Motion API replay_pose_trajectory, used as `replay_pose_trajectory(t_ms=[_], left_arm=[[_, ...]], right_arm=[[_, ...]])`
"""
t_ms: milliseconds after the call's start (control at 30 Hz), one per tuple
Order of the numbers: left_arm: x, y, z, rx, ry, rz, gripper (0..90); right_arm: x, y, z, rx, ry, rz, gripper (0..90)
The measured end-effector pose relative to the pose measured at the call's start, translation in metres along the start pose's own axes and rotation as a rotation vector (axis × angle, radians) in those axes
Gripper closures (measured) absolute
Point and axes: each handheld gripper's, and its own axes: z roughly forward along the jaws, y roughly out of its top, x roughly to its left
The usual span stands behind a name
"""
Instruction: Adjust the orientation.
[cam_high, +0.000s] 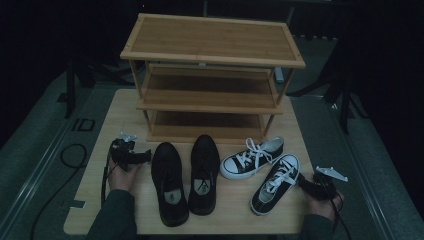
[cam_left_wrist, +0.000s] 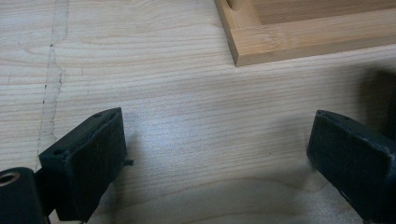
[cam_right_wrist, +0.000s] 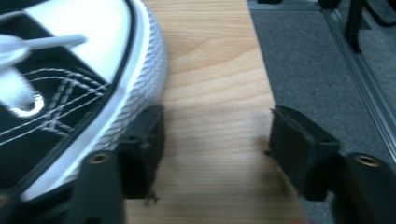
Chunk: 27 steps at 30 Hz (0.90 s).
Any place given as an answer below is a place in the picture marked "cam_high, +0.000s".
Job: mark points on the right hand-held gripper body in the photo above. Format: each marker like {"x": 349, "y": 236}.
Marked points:
{"x": 321, "y": 188}

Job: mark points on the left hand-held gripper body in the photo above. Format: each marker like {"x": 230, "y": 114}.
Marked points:
{"x": 123, "y": 153}

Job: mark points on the black white laced sneaker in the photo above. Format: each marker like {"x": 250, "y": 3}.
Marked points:
{"x": 276, "y": 185}
{"x": 246, "y": 161}

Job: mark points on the black slip-on shoe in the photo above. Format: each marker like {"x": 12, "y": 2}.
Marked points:
{"x": 204, "y": 173}
{"x": 169, "y": 181}

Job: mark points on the wooden shoe rack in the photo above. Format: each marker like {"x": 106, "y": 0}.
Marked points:
{"x": 213, "y": 40}

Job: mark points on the person's right hand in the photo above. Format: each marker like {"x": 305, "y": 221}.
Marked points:
{"x": 325, "y": 208}

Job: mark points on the person's left hand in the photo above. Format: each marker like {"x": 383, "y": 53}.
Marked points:
{"x": 121, "y": 180}

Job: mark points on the black metal stand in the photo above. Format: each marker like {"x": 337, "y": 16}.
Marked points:
{"x": 70, "y": 90}
{"x": 345, "y": 106}

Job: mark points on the grey post foot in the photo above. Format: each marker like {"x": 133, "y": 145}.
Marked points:
{"x": 279, "y": 76}

